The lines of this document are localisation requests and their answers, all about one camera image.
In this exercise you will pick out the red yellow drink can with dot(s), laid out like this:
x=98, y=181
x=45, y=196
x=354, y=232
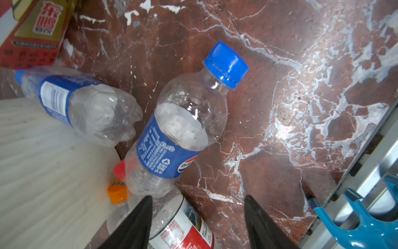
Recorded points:
x=32, y=31

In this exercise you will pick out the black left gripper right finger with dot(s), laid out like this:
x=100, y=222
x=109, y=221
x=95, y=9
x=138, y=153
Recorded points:
x=263, y=232

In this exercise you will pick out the orange label bottle orange cap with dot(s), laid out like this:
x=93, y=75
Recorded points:
x=117, y=192

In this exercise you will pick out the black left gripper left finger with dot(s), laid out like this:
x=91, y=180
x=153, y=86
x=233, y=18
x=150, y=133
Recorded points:
x=134, y=231

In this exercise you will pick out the white bin yellow bag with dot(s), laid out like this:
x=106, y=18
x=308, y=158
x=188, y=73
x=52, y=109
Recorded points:
x=53, y=182

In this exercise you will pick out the teal garden hand rake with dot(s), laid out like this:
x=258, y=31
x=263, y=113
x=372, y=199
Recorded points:
x=371, y=233

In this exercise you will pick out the Pepsi bottle blue cap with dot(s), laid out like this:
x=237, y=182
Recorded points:
x=191, y=114

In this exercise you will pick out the red label bottle red cap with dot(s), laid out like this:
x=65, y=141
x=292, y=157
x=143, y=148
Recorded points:
x=175, y=223

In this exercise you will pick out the blue label bottle near bin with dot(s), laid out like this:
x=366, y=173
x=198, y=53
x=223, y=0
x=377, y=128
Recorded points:
x=100, y=113

